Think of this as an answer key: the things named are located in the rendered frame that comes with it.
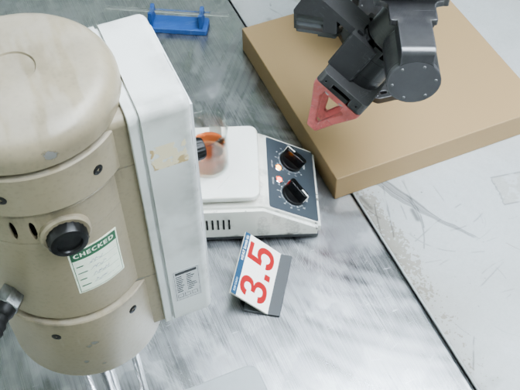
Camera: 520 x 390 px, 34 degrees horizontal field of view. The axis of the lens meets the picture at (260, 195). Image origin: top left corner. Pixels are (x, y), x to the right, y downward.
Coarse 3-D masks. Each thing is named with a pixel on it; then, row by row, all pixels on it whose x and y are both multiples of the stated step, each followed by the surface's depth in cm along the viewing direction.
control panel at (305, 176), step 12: (276, 144) 112; (276, 156) 111; (276, 168) 109; (312, 168) 113; (276, 180) 108; (288, 180) 109; (300, 180) 110; (312, 180) 112; (276, 192) 107; (312, 192) 110; (276, 204) 106; (288, 204) 107; (312, 204) 109; (312, 216) 108
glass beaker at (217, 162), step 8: (200, 112) 102; (208, 112) 103; (216, 112) 102; (200, 120) 103; (208, 120) 103; (216, 120) 103; (224, 120) 102; (200, 128) 104; (208, 128) 105; (216, 128) 104; (224, 128) 103; (224, 136) 101; (216, 144) 100; (224, 144) 102; (208, 152) 101; (216, 152) 101; (224, 152) 103; (200, 160) 102; (208, 160) 102; (216, 160) 102; (224, 160) 104; (200, 168) 103; (208, 168) 103; (216, 168) 103; (224, 168) 105; (208, 176) 104
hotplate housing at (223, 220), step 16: (288, 144) 114; (208, 208) 104; (224, 208) 104; (240, 208) 105; (256, 208) 105; (272, 208) 105; (208, 224) 106; (224, 224) 106; (240, 224) 106; (256, 224) 107; (272, 224) 107; (288, 224) 107; (304, 224) 107; (320, 224) 108
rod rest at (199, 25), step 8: (152, 8) 134; (200, 8) 133; (152, 16) 134; (160, 16) 136; (168, 16) 136; (176, 16) 136; (184, 16) 136; (200, 16) 132; (152, 24) 134; (160, 24) 135; (168, 24) 135; (176, 24) 135; (184, 24) 135; (192, 24) 135; (200, 24) 133; (208, 24) 135; (160, 32) 135; (168, 32) 135; (176, 32) 134; (184, 32) 134; (192, 32) 134; (200, 32) 134
